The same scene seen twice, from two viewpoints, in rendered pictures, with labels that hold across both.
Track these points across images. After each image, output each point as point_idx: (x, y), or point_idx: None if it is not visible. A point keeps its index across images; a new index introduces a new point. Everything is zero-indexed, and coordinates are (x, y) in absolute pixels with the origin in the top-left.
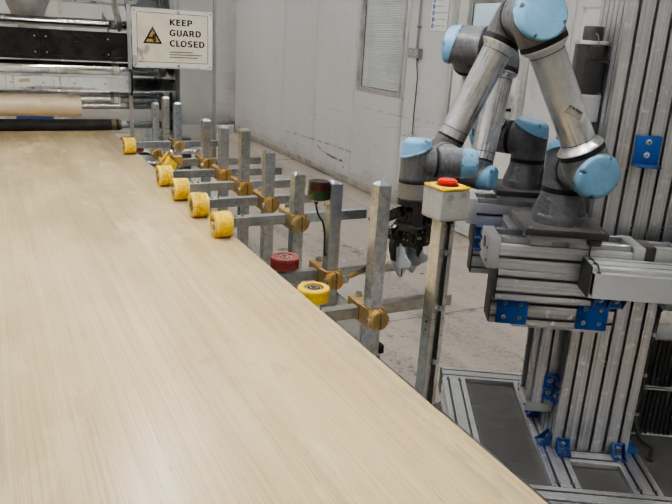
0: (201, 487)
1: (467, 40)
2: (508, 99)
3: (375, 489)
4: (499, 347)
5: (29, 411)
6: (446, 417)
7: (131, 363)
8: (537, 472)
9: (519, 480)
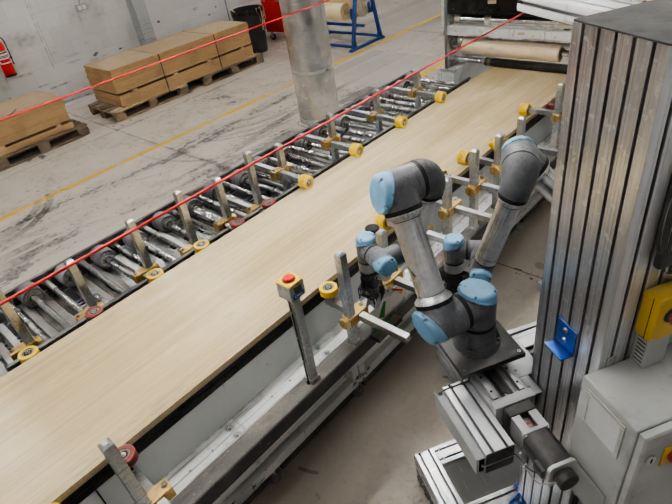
0: (141, 334)
1: (501, 158)
2: None
3: (150, 372)
4: None
5: (172, 281)
6: (207, 376)
7: (214, 281)
8: (482, 493)
9: (166, 409)
